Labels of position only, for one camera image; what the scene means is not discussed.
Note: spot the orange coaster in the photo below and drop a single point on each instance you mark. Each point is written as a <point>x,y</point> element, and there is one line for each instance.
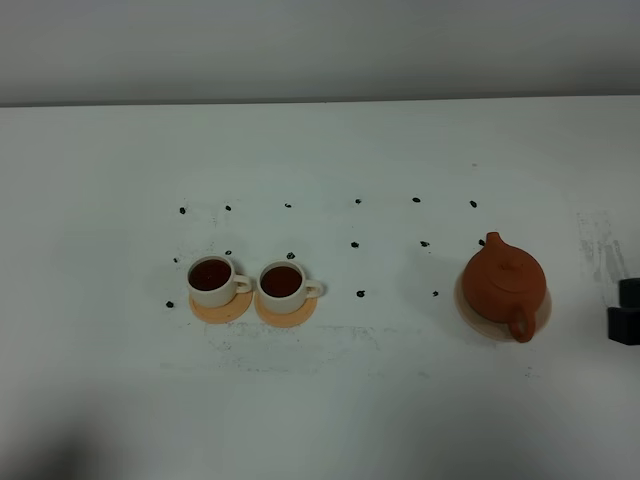
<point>224,314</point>
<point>285,317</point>

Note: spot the white teacup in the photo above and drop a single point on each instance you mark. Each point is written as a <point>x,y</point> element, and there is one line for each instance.
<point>213,282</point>
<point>283,287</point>

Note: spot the left white teacup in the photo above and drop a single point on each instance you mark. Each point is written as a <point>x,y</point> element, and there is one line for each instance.
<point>213,282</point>

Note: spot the left orange coaster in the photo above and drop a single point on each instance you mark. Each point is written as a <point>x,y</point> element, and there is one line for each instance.
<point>224,314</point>

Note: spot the brown clay teapot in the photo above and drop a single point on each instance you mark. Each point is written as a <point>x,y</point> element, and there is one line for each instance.
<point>505,285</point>

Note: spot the right white teacup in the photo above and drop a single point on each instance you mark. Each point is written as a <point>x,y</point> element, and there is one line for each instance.
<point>283,287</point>

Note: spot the beige teapot saucer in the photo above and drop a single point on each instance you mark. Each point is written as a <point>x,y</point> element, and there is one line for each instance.
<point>495,331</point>

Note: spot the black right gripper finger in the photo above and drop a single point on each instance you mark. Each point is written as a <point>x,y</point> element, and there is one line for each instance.
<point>629,293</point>
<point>623,325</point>

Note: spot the right orange coaster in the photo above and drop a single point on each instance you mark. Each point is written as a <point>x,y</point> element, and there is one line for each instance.
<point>285,317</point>

